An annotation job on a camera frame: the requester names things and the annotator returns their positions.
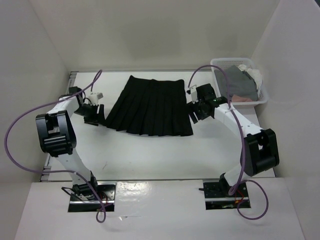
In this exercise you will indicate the pink cloth in basket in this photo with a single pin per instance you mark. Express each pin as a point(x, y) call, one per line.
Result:
point(238, 99)

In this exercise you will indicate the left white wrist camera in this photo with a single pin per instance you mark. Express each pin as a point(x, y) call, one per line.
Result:
point(95, 97)

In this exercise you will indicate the grey skirt in basket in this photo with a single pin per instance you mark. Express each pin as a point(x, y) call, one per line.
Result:
point(240, 83)

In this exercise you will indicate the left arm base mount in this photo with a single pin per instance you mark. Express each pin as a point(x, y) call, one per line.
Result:
point(106, 191)

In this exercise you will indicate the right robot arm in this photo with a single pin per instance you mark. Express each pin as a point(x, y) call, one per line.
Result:
point(259, 148)

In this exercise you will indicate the black pleated skirt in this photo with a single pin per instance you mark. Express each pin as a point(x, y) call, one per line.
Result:
point(155, 108)

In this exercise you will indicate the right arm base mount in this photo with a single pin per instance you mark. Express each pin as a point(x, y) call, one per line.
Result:
point(215, 199)

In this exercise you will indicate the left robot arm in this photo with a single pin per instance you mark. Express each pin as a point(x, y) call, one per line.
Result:
point(57, 136)

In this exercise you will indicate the white cloth in basket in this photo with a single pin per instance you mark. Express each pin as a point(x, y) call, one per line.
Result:
point(254, 73)

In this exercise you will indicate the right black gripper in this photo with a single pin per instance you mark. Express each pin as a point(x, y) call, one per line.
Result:
point(199, 116)

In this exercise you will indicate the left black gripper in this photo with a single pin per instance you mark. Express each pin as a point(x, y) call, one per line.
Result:
point(96, 117)

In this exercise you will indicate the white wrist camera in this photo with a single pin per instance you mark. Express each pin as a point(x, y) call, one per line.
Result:
point(95, 97)
point(192, 91)

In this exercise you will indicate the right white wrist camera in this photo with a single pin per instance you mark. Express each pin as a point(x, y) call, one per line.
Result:
point(192, 91)

